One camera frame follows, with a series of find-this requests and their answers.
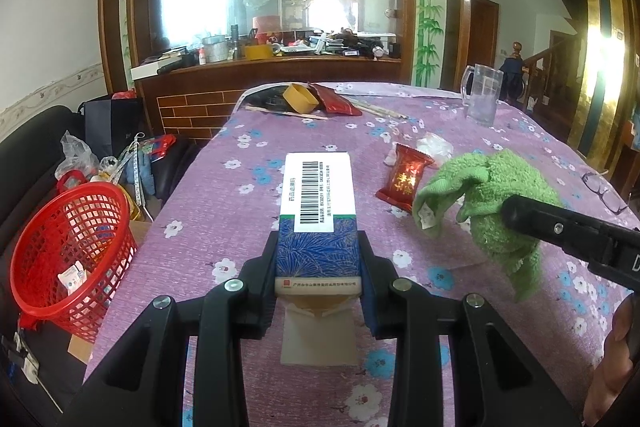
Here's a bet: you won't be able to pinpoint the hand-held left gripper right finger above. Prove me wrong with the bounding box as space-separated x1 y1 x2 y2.
357 231 588 427

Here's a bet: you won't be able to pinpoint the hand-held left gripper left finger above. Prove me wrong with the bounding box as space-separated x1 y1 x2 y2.
57 231 281 427

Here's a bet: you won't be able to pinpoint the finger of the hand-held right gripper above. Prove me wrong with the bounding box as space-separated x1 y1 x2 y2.
501 194 608 264

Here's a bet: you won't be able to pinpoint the green plush toy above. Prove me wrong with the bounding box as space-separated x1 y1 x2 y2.
412 149 564 304

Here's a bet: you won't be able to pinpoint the blue white medicine carton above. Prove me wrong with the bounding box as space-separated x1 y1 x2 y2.
273 151 367 367

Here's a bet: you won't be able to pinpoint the red plastic basket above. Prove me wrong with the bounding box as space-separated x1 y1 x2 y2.
9 181 139 344

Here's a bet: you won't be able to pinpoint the person's right hand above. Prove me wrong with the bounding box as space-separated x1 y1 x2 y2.
581 296 640 427

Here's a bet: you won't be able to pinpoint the dark framed eyeglasses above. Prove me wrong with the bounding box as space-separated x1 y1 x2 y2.
581 171 630 216

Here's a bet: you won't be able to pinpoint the crumpled clear plastic wrapper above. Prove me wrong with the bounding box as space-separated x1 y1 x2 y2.
414 131 454 168

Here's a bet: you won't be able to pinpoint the red gold snack packet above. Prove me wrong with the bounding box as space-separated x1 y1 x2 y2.
375 143 435 214

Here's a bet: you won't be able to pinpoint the flat cardboard box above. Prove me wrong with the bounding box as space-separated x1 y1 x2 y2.
66 218 153 364

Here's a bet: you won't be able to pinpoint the clear glass mug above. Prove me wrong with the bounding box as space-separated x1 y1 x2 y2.
460 64 505 128

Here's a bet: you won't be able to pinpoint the wooden stair railing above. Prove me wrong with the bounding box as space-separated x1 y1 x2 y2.
512 29 587 144

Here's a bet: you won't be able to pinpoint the dark jacket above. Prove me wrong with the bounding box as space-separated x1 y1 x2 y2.
499 56 527 101

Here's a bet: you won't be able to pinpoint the yellow measuring tape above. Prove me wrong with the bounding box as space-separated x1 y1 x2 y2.
119 136 147 208

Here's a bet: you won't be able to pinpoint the wooden chopstick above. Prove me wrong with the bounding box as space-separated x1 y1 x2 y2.
244 105 329 122
345 95 402 120

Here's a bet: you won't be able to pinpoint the small white packet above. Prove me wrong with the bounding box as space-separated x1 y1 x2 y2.
57 262 87 291

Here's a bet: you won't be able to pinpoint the brown wooden door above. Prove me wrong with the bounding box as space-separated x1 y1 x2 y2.
469 0 501 76

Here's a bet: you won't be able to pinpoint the flat clear plastic bag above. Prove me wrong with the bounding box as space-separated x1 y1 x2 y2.
234 85 292 112

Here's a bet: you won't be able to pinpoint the wooden brick pattern counter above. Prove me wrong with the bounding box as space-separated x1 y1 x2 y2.
130 56 404 141

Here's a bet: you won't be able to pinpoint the yellow tape roll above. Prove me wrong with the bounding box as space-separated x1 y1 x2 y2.
282 82 321 114

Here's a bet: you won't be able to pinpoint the dark red packet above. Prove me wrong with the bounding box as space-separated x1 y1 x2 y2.
310 82 362 117

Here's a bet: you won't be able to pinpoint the black shopping bag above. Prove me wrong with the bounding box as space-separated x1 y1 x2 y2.
77 94 144 158

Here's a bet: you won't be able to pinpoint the clear crumpled plastic bag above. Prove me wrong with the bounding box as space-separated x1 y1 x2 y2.
54 130 101 180

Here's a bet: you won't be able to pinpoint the metal pot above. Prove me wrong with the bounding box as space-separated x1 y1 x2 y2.
202 35 232 63

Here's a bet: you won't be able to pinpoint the black leather sofa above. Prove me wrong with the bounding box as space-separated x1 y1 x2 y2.
0 105 201 427

